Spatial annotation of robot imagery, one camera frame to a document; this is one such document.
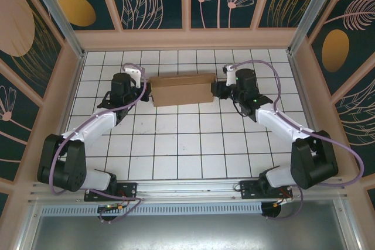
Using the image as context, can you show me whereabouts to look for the brown cardboard box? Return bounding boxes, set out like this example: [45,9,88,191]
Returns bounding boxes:
[148,73,218,108]

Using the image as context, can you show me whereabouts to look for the yellow power connector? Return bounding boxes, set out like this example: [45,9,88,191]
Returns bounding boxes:
[272,197,294,207]
[98,202,124,213]

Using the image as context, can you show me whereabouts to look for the grey metal sheet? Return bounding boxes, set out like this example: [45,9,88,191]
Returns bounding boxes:
[17,200,363,250]

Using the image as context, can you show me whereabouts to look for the aluminium side rail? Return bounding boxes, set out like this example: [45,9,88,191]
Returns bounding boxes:
[288,52,335,178]

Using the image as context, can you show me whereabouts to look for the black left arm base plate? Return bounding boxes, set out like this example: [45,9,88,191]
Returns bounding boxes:
[84,181,138,203]

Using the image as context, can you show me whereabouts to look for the aluminium frame post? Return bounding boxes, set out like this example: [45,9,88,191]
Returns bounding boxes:
[287,0,342,54]
[25,0,86,60]

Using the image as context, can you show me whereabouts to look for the aluminium mounting rail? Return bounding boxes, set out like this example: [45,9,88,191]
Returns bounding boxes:
[28,176,351,204]

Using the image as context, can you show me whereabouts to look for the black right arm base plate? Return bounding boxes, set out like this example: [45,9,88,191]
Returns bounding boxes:
[239,179,294,201]

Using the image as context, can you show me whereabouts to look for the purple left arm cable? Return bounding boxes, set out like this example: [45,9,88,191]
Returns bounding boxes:
[49,63,149,224]

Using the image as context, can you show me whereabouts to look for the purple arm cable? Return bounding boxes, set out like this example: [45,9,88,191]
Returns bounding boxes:
[49,63,149,224]
[233,60,366,221]

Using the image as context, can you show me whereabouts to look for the slotted grey cable duct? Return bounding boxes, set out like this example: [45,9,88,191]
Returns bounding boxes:
[40,202,264,216]

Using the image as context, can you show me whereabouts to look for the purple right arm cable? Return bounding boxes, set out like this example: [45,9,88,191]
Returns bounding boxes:
[233,60,366,221]

